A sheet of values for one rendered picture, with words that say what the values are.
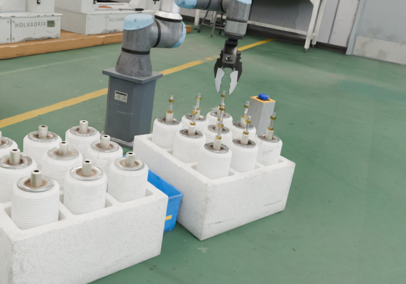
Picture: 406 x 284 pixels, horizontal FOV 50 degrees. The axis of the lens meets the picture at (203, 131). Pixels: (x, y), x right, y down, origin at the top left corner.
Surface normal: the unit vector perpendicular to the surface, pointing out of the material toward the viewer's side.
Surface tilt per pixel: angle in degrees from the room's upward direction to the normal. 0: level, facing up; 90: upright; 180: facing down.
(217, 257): 0
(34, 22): 90
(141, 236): 90
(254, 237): 0
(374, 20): 90
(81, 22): 90
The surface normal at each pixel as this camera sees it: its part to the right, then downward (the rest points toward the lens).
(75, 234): 0.67, 0.35
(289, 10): -0.37, 0.26
